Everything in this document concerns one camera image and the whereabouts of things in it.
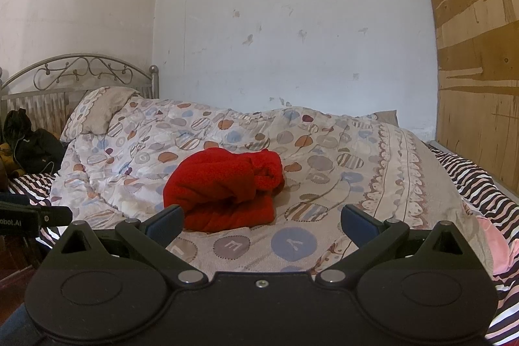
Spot striped bedsheet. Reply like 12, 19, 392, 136
0, 145, 519, 346

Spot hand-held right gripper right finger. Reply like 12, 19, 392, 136
314, 204, 464, 287

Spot black clothes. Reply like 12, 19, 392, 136
2, 108, 68, 175

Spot patterned pillow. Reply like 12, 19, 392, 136
59, 86, 141, 142

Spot person's blue pants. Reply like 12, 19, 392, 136
0, 303, 41, 346

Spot pink cloth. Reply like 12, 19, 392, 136
475, 215, 512, 274

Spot grey-brown pillow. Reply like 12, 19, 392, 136
372, 110, 400, 126

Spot patterned duvet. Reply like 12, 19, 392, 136
49, 97, 494, 276

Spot red sweater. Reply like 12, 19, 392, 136
163, 148, 285, 233

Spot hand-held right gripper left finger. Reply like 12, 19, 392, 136
60, 204, 209, 287

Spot plywood board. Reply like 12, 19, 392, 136
413, 0, 519, 185

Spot metal headboard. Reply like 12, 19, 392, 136
0, 54, 160, 137

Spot yellow-brown cloth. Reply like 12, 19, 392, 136
0, 142, 23, 177

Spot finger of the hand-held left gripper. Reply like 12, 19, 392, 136
38, 205, 74, 227

